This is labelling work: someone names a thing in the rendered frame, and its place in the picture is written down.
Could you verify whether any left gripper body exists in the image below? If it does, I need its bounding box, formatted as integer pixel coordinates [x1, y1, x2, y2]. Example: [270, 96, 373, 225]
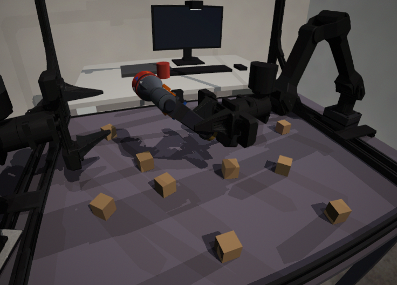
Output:
[198, 89, 259, 148]

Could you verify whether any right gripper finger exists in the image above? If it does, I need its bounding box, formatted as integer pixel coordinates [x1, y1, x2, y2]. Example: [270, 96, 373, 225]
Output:
[60, 78, 104, 102]
[76, 130, 111, 161]

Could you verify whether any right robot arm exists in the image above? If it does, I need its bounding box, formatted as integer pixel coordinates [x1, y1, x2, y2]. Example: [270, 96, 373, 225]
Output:
[0, 75, 51, 252]

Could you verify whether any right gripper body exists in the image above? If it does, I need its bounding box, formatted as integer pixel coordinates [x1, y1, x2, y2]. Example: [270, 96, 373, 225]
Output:
[16, 69, 82, 171]

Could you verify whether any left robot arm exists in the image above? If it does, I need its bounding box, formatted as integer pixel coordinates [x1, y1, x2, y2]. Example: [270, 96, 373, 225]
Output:
[248, 10, 365, 124]

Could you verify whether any tan cube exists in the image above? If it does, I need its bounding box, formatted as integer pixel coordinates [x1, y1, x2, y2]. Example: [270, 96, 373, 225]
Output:
[275, 120, 291, 135]
[324, 199, 352, 225]
[222, 159, 240, 179]
[154, 172, 176, 198]
[214, 231, 243, 263]
[90, 193, 117, 221]
[136, 151, 154, 172]
[275, 155, 292, 177]
[101, 124, 117, 141]

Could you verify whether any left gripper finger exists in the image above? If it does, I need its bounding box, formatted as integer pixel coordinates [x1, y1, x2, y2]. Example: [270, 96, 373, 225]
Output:
[194, 108, 235, 139]
[193, 96, 212, 119]

